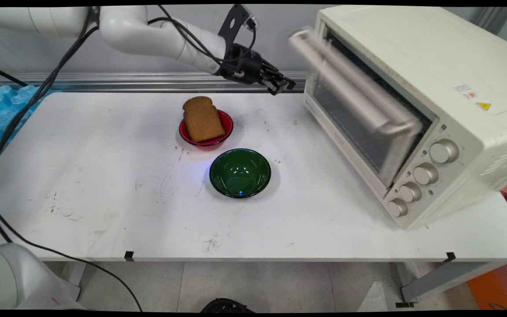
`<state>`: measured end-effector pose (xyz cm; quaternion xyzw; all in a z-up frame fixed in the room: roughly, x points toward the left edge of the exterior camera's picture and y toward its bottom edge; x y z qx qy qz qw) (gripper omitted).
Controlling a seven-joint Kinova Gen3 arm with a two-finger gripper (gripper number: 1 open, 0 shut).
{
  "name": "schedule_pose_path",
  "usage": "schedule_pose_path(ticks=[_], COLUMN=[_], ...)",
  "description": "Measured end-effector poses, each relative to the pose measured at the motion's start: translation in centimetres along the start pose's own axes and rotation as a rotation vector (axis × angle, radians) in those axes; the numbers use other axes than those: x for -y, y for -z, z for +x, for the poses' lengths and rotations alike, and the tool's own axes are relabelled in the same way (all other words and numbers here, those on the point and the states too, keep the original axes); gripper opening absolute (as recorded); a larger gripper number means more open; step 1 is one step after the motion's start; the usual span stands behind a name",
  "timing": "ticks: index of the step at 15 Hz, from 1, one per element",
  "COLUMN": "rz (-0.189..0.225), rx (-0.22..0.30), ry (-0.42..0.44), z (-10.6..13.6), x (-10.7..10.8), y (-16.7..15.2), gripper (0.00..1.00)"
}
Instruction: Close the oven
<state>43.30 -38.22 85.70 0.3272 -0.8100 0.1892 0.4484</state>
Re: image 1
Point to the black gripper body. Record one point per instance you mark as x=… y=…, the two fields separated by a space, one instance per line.
x=247 y=66

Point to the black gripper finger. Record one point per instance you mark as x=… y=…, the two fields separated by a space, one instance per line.
x=280 y=75
x=275 y=86

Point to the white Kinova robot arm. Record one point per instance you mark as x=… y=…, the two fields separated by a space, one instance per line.
x=126 y=26

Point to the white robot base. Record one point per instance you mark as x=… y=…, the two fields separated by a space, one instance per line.
x=16 y=281

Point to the red bowl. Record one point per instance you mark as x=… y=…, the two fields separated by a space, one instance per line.
x=227 y=127

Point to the brown bread slice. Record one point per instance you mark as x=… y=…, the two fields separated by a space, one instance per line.
x=203 y=121

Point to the green bowl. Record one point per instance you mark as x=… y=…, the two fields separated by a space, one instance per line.
x=240 y=174

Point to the cream toaster oven body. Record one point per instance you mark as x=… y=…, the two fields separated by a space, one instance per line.
x=412 y=53

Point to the medium silver oven knob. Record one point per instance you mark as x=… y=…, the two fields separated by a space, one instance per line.
x=425 y=173
x=410 y=192

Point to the small silver oven knob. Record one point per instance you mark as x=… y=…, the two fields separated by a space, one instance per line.
x=397 y=207

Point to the large silver oven knob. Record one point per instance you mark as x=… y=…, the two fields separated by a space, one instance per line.
x=443 y=151

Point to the black tape piece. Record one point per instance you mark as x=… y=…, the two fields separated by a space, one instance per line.
x=451 y=257
x=129 y=256

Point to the black round floor object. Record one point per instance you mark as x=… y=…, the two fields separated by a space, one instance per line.
x=225 y=306

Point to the blue bubble wrap sheet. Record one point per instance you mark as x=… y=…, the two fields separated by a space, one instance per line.
x=2 y=114

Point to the grey table leg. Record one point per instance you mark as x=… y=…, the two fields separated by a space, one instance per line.
x=75 y=277
x=447 y=279

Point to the orange floor mat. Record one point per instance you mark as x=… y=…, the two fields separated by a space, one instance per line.
x=495 y=288

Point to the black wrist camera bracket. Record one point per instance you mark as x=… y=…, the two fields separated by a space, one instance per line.
x=235 y=22

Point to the aluminium rail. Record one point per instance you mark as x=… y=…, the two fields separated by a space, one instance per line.
x=148 y=82

